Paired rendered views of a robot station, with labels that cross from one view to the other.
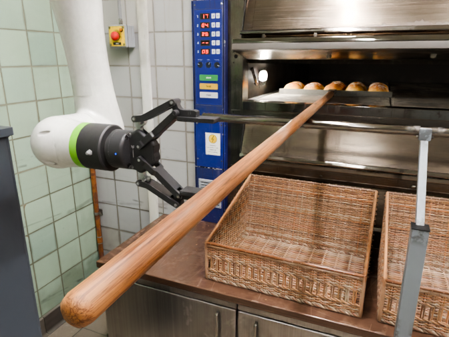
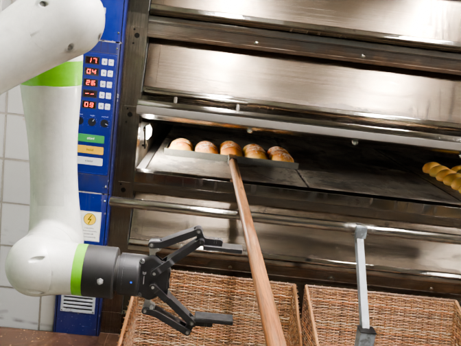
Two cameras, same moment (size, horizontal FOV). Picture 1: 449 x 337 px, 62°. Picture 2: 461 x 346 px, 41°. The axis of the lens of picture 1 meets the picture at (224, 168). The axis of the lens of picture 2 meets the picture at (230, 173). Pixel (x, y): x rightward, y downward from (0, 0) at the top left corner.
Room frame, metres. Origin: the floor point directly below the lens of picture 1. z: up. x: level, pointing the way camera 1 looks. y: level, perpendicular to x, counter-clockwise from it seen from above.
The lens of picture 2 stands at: (-0.30, 0.49, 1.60)
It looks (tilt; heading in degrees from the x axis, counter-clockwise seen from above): 11 degrees down; 335
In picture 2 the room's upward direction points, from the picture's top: 7 degrees clockwise
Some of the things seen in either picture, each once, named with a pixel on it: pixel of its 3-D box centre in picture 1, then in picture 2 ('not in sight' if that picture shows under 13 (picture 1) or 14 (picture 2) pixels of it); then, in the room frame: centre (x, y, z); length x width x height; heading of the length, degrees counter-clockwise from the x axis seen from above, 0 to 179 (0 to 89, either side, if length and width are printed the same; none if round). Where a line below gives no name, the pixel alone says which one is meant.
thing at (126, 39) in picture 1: (121, 36); not in sight; (1.87, 0.49, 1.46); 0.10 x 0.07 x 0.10; 67
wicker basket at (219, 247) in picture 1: (294, 232); (211, 341); (1.31, -0.27, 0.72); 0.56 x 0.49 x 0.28; 66
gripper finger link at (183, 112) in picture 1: (184, 107); (208, 235); (0.65, 0.07, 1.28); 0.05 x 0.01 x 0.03; 68
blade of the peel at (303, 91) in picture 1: (336, 89); (230, 151); (2.08, -0.61, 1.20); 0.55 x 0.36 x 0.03; 68
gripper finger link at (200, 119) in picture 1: (198, 119); (222, 247); (0.64, 0.04, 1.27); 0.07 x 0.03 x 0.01; 68
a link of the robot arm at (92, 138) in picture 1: (105, 146); (103, 270); (0.72, 0.24, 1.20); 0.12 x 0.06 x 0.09; 158
